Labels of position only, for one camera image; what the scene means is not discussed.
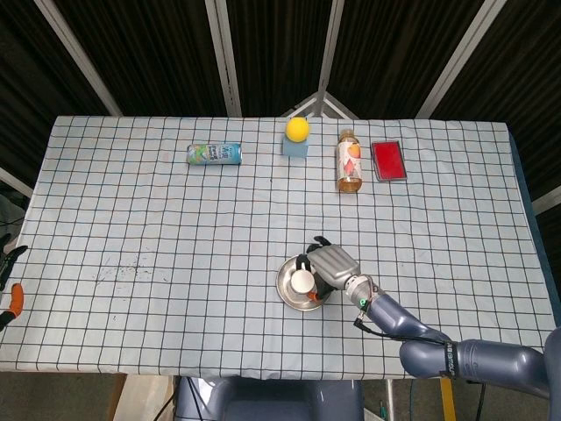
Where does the light blue block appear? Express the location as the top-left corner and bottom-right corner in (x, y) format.
(281, 133), (310, 159)

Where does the triangular aluminium frame bracket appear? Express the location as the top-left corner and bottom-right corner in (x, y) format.
(282, 90), (361, 119)

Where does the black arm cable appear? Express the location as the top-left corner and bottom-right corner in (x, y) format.
(352, 318), (452, 344)

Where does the yellow ball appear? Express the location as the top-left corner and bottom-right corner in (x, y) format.
(285, 117), (310, 144)

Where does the white paper cup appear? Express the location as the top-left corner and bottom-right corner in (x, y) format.
(288, 268), (316, 296)

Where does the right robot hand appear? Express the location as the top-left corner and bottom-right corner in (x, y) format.
(294, 235), (361, 303)

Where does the light blue drink can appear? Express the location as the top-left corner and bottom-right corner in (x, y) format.
(186, 142), (244, 167)

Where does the white aluminium frame post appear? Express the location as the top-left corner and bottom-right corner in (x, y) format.
(204, 0), (243, 118)
(415, 0), (501, 118)
(0, 166), (34, 198)
(532, 187), (561, 216)
(315, 0), (345, 118)
(33, 0), (124, 118)

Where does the brown cardboard box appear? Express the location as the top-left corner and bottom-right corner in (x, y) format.
(103, 374), (176, 421)

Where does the checkered blue tablecloth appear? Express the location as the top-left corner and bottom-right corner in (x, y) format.
(0, 114), (557, 381)

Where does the tea bottle with label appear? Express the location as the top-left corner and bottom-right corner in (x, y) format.
(335, 128), (365, 194)

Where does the grey robot torso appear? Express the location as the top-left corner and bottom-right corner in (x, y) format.
(174, 375), (365, 421)

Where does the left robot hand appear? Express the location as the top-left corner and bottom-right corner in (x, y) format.
(0, 245), (29, 332)

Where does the silver metal bowl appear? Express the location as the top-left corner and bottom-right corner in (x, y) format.
(275, 254), (333, 312)

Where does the red ink pad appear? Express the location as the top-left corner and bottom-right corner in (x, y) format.
(370, 139), (408, 183)

